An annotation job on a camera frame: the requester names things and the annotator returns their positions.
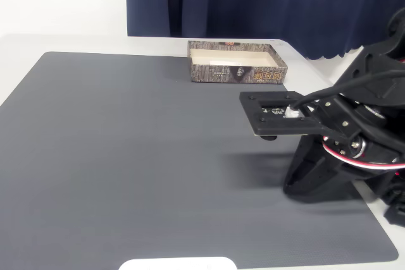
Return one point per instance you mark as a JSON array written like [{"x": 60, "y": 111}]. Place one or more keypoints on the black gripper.
[{"x": 308, "y": 164}]

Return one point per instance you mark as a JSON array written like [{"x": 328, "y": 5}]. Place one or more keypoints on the bark-print cardboard box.
[{"x": 205, "y": 74}]

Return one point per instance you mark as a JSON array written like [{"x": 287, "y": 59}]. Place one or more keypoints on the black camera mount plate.
[{"x": 253, "y": 102}]

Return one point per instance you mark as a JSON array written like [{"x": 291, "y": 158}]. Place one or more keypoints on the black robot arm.
[{"x": 373, "y": 58}]

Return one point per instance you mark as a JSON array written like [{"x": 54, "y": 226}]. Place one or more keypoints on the white eraser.
[{"x": 228, "y": 62}]

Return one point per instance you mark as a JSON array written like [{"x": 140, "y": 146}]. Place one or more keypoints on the white flat device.
[{"x": 177, "y": 264}]

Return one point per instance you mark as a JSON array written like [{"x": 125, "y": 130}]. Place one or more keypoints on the grey textured mat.
[{"x": 95, "y": 156}]

